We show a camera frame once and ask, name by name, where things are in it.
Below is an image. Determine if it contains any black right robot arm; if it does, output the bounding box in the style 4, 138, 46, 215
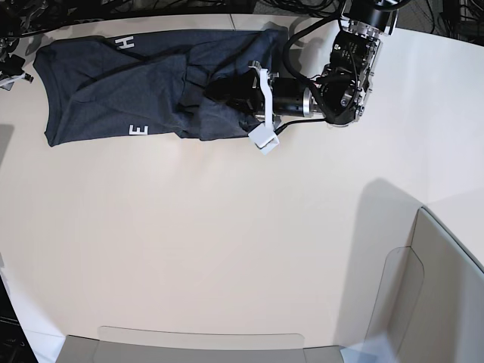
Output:
1, 38, 34, 91

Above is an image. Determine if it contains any grey bin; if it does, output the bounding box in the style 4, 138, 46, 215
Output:
57, 326, 343, 363
362, 208, 483, 362

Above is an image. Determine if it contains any grey bin bottom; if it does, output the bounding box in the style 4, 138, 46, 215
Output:
57, 326, 343, 363

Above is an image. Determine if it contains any dark blue t-shirt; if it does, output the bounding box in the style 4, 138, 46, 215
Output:
33, 29, 287, 146

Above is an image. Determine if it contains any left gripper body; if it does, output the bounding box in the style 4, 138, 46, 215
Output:
248, 60, 279, 131

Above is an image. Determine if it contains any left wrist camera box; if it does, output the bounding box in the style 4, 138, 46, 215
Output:
248, 124, 280, 155

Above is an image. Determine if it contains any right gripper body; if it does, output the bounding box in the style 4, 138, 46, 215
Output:
1, 54, 33, 91

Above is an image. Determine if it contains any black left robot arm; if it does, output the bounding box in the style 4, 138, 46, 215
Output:
205, 1, 401, 135

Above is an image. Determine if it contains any grey bin right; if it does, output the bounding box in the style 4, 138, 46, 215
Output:
362, 208, 483, 362

